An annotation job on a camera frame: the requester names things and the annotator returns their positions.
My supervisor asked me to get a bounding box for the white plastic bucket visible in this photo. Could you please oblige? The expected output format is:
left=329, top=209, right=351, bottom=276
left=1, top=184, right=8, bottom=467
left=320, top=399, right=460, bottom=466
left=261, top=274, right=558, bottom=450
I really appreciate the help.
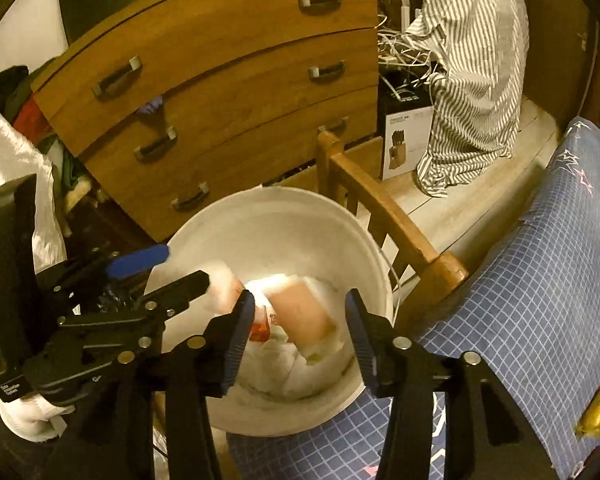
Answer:
left=145, top=186, right=396, bottom=433

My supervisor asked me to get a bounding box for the small blue cloth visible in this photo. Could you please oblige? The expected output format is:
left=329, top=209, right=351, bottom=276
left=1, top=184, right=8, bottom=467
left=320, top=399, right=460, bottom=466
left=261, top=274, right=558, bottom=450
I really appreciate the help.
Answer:
left=137, top=95, right=168, bottom=121

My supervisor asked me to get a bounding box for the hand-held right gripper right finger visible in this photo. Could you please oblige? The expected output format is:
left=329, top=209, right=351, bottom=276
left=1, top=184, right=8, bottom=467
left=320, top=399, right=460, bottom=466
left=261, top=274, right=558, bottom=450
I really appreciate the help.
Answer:
left=344, top=288, right=561, bottom=480

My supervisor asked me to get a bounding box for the brown wooden door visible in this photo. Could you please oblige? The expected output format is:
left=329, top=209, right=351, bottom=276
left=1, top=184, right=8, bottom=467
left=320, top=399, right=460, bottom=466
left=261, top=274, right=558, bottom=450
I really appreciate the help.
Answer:
left=522, top=0, right=600, bottom=126

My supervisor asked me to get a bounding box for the brown cardboard box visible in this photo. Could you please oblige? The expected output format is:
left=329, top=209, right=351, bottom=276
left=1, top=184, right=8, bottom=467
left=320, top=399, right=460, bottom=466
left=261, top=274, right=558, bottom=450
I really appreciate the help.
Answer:
left=270, top=280, right=341, bottom=346

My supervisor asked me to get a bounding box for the blue checked star bedsheet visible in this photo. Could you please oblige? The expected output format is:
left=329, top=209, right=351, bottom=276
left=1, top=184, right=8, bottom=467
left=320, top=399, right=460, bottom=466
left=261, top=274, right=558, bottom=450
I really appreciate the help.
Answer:
left=227, top=116, right=600, bottom=480

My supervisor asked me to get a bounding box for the tangle of white cables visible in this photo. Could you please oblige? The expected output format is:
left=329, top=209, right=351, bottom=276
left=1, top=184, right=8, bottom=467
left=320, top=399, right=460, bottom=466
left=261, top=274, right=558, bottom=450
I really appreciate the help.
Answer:
left=375, top=0, right=446, bottom=106

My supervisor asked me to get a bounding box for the bubble wrap bag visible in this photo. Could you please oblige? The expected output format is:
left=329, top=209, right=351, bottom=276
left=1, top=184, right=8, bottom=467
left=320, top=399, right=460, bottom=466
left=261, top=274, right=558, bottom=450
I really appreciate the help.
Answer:
left=230, top=335, right=356, bottom=403

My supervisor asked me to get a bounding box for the white shiny cloth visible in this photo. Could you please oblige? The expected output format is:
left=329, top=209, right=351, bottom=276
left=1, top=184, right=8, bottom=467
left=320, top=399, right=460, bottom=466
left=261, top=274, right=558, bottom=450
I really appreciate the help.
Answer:
left=0, top=95, right=68, bottom=281

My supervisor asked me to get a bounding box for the wooden dresser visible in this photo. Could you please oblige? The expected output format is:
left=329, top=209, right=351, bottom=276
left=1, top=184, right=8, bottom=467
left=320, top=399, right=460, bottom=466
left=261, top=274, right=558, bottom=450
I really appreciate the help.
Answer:
left=30, top=0, right=381, bottom=243

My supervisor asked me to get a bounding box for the knife block box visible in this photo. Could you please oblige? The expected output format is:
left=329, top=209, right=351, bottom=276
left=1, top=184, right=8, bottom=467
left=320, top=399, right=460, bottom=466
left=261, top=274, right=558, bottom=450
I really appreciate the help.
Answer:
left=377, top=72, right=436, bottom=181

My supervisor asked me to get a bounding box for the grey striped cloth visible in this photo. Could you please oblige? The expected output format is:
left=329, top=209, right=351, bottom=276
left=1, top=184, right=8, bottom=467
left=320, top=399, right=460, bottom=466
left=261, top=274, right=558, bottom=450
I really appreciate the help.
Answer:
left=405, top=0, right=531, bottom=198

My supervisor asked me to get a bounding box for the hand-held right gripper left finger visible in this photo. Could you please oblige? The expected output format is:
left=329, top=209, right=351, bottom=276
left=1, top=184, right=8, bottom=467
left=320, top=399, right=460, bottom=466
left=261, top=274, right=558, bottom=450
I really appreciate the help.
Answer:
left=42, top=290, right=258, bottom=480

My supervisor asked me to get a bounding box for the pile of clothes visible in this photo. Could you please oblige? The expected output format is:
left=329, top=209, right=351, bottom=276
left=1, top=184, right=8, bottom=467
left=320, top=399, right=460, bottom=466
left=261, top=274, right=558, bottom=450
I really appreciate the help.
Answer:
left=0, top=65, right=101, bottom=211

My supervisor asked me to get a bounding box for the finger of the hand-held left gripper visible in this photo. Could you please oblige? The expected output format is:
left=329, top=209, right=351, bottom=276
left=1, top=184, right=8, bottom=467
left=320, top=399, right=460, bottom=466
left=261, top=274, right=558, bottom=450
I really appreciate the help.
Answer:
left=60, top=270, right=212, bottom=331
left=45, top=244, right=171, bottom=306

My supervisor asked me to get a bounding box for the person's left hand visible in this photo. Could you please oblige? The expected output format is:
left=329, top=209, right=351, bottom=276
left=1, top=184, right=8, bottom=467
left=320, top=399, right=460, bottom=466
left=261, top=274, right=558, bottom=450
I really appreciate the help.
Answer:
left=0, top=392, right=76, bottom=443

